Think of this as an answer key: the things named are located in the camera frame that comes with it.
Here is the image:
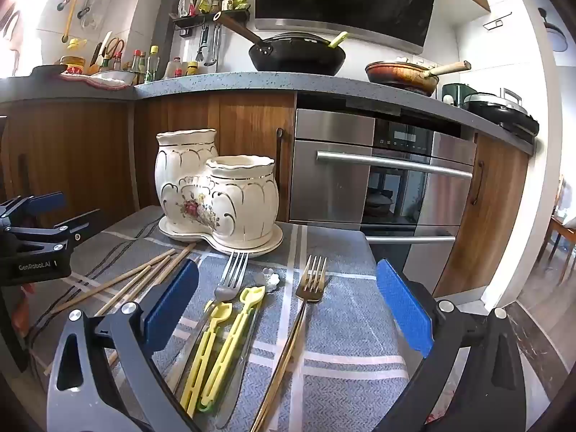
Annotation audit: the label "black spice rack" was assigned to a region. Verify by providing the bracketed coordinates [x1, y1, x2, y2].
[170, 9, 251, 37]

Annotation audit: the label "silver fork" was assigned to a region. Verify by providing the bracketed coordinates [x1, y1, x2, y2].
[173, 252, 249, 397]

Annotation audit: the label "ceiling lamp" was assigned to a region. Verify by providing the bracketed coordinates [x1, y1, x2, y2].
[537, 8, 568, 53]

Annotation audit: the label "red-capped sauce bottle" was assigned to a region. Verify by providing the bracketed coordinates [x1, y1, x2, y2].
[131, 49, 145, 85]

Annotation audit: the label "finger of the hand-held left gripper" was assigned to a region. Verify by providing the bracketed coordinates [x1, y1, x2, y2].
[0, 191, 67, 230]
[6, 208, 102, 255]

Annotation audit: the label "hanging metal tongs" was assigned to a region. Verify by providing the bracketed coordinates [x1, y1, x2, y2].
[197, 24, 223, 67]

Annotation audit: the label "wooden chopstick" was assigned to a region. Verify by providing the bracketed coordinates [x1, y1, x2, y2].
[121, 252, 186, 302]
[51, 248, 176, 315]
[94, 256, 172, 316]
[153, 243, 197, 280]

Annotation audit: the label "green kitchen appliance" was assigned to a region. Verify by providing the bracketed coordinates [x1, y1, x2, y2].
[442, 83, 472, 109]

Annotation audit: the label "white dish with red cloth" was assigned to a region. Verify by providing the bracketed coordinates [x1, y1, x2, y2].
[60, 68, 136, 88]

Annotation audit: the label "yellow plastic utensil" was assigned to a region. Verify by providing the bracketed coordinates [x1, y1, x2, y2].
[180, 301, 233, 418]
[198, 285, 268, 412]

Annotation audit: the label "stainless steel oven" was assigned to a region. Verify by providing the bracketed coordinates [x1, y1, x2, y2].
[288, 108, 478, 291]

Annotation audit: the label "white floral ceramic utensil holder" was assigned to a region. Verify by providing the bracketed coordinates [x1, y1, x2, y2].
[154, 129, 284, 259]

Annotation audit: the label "grey checked table cloth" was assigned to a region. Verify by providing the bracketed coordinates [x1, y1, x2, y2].
[27, 204, 433, 432]

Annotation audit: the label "orange frying pan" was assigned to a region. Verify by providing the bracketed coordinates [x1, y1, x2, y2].
[364, 60, 472, 98]

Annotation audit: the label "yellow-handled hanging ladle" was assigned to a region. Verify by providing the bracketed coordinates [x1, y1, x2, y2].
[61, 0, 88, 43]

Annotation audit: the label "wooden chair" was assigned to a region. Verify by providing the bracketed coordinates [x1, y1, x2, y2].
[537, 175, 576, 286]

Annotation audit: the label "wooden base cabinets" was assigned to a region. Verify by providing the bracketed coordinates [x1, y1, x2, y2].
[0, 90, 532, 300]

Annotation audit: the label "silver flower-handled spoon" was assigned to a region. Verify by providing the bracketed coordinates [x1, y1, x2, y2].
[215, 266, 282, 430]

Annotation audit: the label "black wok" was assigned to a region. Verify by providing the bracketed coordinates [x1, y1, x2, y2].
[214, 10, 347, 77]

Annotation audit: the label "grey speckled kitchen countertop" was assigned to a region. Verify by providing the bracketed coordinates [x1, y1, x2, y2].
[0, 71, 537, 156]

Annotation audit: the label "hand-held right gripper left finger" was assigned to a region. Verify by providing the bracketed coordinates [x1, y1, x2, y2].
[46, 258, 200, 432]

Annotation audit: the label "amber glass jar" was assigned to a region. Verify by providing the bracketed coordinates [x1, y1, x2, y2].
[58, 55, 86, 75]

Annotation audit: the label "gold fork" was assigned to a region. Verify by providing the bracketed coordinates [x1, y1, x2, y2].
[249, 255, 328, 432]

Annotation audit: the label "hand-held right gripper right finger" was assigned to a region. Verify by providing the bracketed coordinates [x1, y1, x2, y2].
[373, 258, 527, 432]

